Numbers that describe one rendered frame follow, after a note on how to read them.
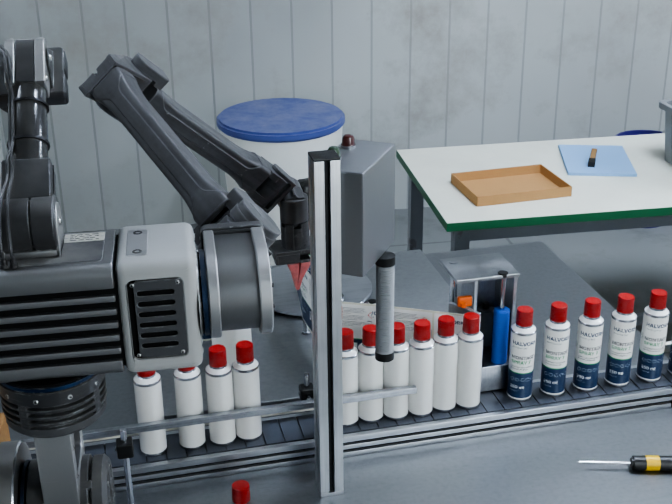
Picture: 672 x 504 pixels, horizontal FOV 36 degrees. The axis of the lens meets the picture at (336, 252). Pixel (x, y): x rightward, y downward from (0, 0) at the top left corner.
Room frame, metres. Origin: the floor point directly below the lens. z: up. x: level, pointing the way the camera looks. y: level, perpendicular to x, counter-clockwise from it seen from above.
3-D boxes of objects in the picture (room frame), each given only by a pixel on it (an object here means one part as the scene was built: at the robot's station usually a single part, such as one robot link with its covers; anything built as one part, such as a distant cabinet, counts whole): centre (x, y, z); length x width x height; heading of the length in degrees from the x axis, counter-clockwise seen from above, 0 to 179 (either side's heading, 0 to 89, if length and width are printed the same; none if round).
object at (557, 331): (1.85, -0.45, 0.98); 0.05 x 0.05 x 0.20
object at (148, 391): (1.66, 0.36, 0.98); 0.05 x 0.05 x 0.20
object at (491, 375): (1.91, -0.30, 1.01); 0.14 x 0.13 x 0.26; 103
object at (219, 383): (1.69, 0.23, 0.98); 0.05 x 0.05 x 0.20
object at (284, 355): (2.19, 0.08, 0.86); 0.80 x 0.67 x 0.05; 103
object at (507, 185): (3.28, -0.60, 0.82); 0.34 x 0.24 x 0.04; 105
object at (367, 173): (1.67, -0.03, 1.38); 0.17 x 0.10 x 0.19; 158
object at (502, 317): (1.88, -0.34, 0.98); 0.03 x 0.03 x 0.17
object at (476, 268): (1.92, -0.30, 1.14); 0.14 x 0.11 x 0.01; 103
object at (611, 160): (3.56, -0.96, 0.81); 0.32 x 0.24 x 0.01; 175
